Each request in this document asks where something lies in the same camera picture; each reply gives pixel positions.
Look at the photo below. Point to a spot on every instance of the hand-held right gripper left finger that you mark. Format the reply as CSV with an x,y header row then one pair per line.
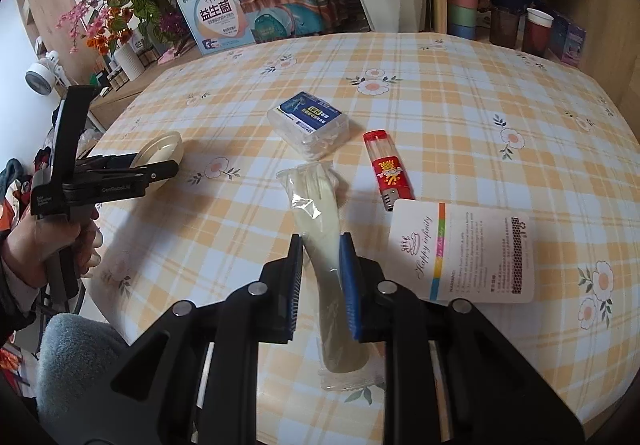
x,y
295,285

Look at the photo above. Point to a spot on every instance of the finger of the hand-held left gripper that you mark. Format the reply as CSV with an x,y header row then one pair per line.
x,y
110,161
125,185

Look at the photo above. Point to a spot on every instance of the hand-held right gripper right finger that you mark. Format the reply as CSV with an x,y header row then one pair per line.
x,y
350,285

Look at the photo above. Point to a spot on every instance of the cream plastic bowl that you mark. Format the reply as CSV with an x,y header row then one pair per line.
x,y
160,147

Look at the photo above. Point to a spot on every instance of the cream plastic fork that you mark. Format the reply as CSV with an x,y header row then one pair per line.
x,y
320,235

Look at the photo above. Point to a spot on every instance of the person's left forearm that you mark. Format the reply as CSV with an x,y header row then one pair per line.
x,y
12,305

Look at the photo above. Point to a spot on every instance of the person's left hand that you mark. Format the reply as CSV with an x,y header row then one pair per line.
x,y
27,250

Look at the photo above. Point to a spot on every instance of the colourful cloth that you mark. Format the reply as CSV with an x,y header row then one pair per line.
x,y
12,195

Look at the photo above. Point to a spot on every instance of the white ribbed vase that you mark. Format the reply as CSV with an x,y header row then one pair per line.
x,y
130,62

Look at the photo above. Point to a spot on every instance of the orange artificial flowers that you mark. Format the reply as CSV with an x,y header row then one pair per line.
x,y
102,44

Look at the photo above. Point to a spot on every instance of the red lighter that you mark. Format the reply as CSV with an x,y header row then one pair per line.
x,y
390,170

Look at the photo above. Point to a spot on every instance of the white printed card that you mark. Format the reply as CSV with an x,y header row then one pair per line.
x,y
480,245

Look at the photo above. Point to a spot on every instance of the clear plastic box blue label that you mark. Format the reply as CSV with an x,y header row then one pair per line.
x,y
305,120

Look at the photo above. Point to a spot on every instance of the white and blue carton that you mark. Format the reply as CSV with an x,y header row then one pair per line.
x,y
215,20

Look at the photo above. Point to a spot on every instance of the grey fluffy cushion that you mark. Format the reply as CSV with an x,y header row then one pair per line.
x,y
75,360

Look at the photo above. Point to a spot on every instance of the yellow checked tablecloth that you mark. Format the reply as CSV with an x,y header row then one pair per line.
x,y
450,100

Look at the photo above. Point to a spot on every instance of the brown cup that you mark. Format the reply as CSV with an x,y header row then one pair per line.
x,y
505,27

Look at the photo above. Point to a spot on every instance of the red paper cup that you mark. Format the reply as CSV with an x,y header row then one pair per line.
x,y
536,35

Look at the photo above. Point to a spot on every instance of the dark blue small box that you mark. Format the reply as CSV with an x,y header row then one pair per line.
x,y
555,32

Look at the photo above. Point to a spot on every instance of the purple-blue small box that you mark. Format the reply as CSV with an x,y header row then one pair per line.
x,y
573,45

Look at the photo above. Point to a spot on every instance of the white round camera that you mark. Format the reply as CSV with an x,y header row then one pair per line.
x,y
41,77

